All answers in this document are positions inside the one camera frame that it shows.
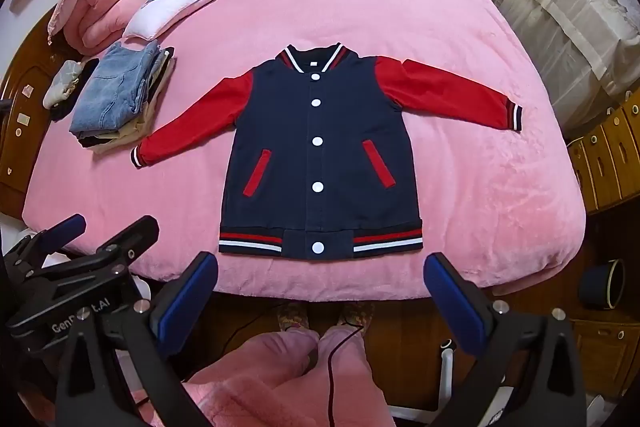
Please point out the folded blue jeans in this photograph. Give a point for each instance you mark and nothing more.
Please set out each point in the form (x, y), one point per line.
(110, 87)

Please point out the navy and red baseball jacket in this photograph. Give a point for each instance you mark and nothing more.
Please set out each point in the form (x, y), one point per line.
(320, 157)

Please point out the folded pink quilt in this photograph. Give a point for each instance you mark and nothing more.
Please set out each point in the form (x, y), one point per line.
(110, 2)

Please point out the wooden drawer cabinet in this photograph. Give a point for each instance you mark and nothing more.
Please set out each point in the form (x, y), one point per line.
(610, 157)

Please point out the white printed pillow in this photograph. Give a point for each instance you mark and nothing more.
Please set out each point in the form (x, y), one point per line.
(170, 7)

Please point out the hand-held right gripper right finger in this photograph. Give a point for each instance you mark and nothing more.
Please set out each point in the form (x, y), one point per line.
(455, 304)

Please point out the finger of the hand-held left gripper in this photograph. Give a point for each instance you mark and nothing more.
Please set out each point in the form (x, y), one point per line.
(142, 228)
(74, 224)

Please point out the person's leg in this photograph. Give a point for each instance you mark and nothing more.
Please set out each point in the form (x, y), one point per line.
(270, 382)
(350, 367)

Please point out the patterned slipper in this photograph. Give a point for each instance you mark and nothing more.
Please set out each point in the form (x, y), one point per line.
(356, 309)
(292, 313)

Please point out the wooden headboard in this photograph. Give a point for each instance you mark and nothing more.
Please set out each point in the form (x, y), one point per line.
(25, 147)

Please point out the folded black garment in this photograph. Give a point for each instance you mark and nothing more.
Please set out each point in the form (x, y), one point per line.
(167, 53)

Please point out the person's right leg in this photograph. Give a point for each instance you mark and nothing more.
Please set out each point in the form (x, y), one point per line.
(350, 367)

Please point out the small grey garment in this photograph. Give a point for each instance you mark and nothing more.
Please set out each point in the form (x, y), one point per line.
(62, 82)

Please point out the white plastic stand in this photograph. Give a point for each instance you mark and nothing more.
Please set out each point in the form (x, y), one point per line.
(446, 377)

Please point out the person's left leg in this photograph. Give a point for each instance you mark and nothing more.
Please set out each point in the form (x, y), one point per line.
(270, 382)

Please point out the navy round bin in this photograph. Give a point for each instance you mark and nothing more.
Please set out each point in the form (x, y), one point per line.
(597, 287)

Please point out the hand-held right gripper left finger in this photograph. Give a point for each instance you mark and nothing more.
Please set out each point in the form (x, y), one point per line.
(185, 304)

